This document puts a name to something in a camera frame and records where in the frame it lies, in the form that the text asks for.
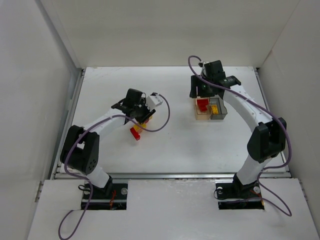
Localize red lego brick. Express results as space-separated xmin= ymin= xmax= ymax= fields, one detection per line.
xmin=196 ymin=98 xmax=209 ymax=112

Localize red and yellow lego stack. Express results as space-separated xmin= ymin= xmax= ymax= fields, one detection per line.
xmin=130 ymin=116 xmax=153 ymax=141

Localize yellow lego brick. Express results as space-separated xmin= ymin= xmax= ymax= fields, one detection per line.
xmin=210 ymin=104 xmax=219 ymax=115

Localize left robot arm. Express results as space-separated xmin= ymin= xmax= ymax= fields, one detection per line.
xmin=60 ymin=88 xmax=163 ymax=196

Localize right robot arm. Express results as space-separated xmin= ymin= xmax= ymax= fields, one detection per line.
xmin=189 ymin=60 xmax=289 ymax=200

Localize orange transparent container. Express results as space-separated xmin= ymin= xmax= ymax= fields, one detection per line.
xmin=194 ymin=97 xmax=212 ymax=121

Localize grey transparent container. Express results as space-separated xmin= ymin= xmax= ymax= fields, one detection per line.
xmin=209 ymin=96 xmax=228 ymax=120

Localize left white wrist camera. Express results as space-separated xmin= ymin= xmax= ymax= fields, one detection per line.
xmin=145 ymin=92 xmax=163 ymax=110

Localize aluminium rail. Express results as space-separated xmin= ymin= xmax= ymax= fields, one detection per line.
xmin=109 ymin=173 xmax=235 ymax=180

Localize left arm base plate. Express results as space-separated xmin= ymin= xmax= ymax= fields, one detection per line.
xmin=78 ymin=182 xmax=128 ymax=211

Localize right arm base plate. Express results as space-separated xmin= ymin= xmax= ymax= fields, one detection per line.
xmin=213 ymin=182 xmax=265 ymax=210

